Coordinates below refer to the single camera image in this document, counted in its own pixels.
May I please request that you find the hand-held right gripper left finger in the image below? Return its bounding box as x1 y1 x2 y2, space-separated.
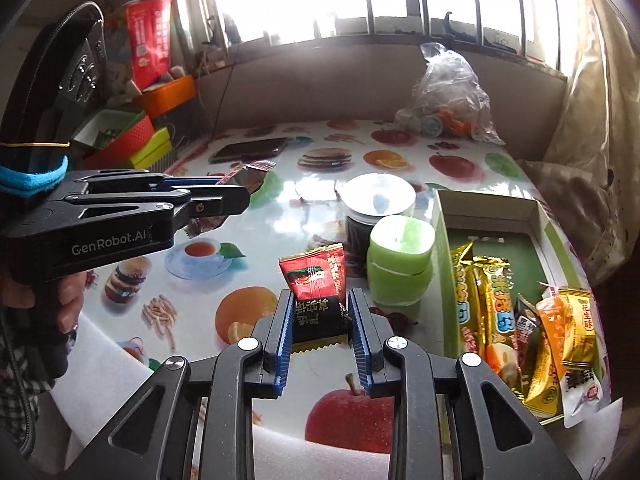
65 287 296 480

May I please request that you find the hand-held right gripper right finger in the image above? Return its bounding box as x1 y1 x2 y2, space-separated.
347 287 583 480

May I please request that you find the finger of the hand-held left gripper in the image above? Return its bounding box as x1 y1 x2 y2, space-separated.
70 169 226 196
45 185 251 236

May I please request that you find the dark red shiny snack packet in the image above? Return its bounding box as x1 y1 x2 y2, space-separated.
185 160 279 241

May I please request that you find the red and black candy packet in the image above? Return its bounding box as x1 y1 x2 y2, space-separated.
277 242 351 356

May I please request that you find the long yellow snack bar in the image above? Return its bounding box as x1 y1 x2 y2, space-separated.
450 241 488 361
472 255 523 391

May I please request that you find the green cardboard box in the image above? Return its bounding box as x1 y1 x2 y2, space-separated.
431 189 613 426

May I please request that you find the small black snack packet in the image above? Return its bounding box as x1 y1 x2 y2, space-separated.
515 294 543 361

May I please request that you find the yellow packet with round logo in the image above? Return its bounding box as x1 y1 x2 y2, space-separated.
522 355 566 418

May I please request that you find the orange snack packet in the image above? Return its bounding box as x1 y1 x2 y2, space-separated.
536 295 568 376

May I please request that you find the small yellow candy packet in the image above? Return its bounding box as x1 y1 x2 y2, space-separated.
557 286 598 368

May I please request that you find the white and red snack packet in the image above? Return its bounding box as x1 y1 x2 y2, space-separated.
562 365 603 428

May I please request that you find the person's left hand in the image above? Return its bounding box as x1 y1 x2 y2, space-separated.
56 270 86 335

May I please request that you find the yellow-green box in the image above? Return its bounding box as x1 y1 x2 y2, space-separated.
131 127 173 170

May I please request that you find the black smartphone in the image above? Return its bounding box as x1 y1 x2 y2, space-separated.
209 137 290 165

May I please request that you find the fruit printed tablecloth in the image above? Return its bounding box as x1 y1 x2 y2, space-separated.
80 119 601 461

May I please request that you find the green jar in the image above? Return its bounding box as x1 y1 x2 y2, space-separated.
366 215 436 307

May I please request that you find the orange box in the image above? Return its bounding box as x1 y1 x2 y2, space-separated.
142 75 197 118

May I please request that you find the white foam sheet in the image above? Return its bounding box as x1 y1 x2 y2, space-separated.
50 310 626 480

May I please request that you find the clear jar with white lid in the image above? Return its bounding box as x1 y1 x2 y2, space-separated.
341 172 418 261

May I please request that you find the red printed bag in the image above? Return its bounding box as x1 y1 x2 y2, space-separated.
125 0 176 91

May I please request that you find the clear plastic bag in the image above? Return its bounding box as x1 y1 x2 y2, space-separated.
395 42 506 146

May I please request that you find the floral beige curtain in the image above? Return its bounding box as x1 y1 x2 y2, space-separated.
520 0 640 286

